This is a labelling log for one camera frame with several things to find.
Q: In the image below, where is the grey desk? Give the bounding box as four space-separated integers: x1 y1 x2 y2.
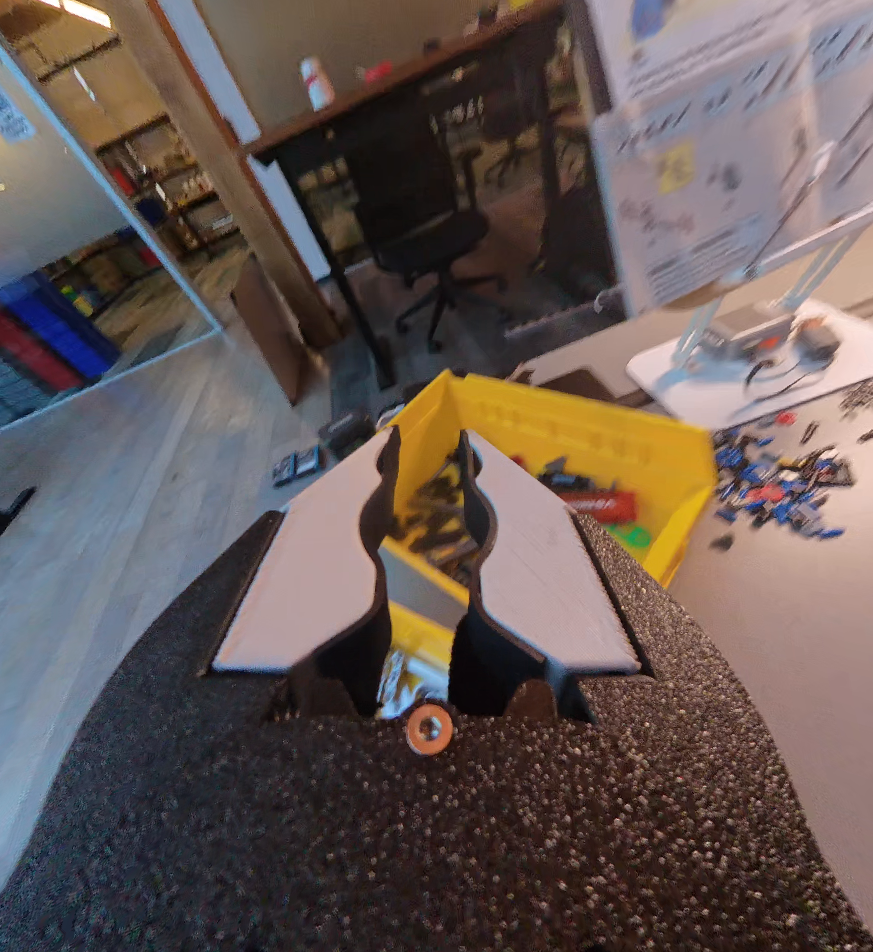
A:
509 201 873 952

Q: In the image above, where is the dark standing desk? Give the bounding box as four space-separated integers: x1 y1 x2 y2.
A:
245 0 580 389

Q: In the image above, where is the cardboard box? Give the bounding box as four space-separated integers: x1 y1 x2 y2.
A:
230 251 309 408

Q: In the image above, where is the yellow plastic bin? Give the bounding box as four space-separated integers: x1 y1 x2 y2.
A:
372 369 720 716

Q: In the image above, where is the building instruction booklet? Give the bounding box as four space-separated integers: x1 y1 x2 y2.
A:
591 22 873 315

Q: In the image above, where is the black office chair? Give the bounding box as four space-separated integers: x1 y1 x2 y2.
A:
338 95 513 356

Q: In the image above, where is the pile of silver beam parts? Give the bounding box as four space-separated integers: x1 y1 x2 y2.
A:
390 452 655 585

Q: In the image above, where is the pile of mixed brick parts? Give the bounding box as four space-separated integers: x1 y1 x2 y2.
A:
710 411 873 553

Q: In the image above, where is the printed task sheet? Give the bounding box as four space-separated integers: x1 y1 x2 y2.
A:
584 0 873 114

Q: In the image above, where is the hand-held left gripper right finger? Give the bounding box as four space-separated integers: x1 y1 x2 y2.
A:
451 429 643 679

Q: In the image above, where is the shelf of coloured bins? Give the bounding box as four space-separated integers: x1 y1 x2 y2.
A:
0 270 123 441

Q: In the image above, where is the white and pink cup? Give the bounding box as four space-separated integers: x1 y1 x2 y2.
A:
298 57 337 114

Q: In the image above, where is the wooden stand board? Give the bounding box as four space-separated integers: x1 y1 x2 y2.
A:
658 285 729 315

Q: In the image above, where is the black motor cable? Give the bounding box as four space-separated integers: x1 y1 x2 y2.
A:
744 356 818 393

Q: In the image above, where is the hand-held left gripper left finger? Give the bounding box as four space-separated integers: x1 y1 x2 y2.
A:
211 425 403 676

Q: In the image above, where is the grey motor brick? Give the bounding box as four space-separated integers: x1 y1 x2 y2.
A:
703 307 844 374

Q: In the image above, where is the wooden pillar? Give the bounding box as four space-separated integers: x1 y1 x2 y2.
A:
104 0 346 352

